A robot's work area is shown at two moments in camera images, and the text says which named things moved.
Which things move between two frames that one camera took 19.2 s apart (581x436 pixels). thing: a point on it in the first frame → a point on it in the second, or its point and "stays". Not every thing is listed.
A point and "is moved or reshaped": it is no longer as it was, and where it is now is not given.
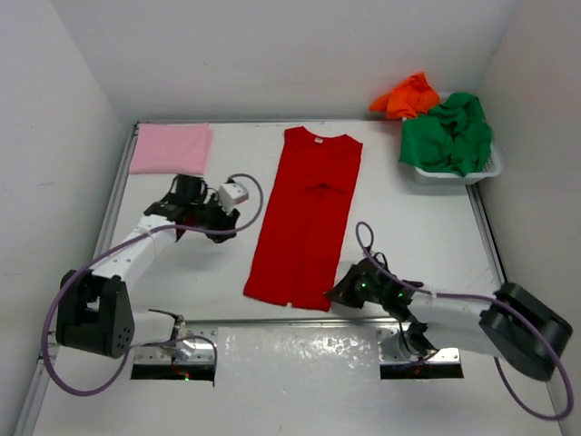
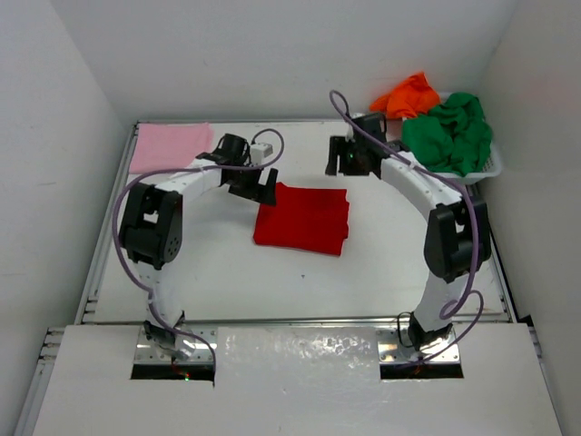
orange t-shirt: (411, 97) stays
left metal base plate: (196, 344) stays
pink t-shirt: (175, 149) stays
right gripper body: (354, 293) → (350, 160)
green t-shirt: (452, 137) stays
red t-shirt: (310, 204) is moved or reshaped
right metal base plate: (393, 350) stays
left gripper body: (212, 215) → (245, 183)
